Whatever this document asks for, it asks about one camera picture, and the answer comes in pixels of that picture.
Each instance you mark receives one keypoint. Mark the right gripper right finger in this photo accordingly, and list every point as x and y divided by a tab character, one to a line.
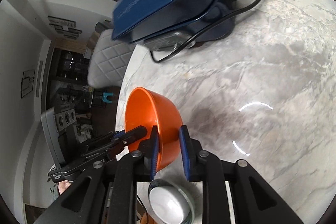
233	192

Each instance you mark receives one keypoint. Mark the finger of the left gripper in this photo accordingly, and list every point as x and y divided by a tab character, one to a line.
126	138

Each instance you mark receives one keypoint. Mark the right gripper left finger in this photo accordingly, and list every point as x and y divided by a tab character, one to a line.
108	194

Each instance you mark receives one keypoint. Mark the orange plastic bowl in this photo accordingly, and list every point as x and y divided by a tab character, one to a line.
147	108

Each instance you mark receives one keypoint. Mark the person's left hand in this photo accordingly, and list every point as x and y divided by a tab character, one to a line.
63	186

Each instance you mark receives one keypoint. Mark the white round puck light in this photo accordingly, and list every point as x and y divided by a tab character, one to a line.
170	202

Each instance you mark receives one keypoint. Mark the grey quilted chair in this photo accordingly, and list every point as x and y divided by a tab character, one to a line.
109	61

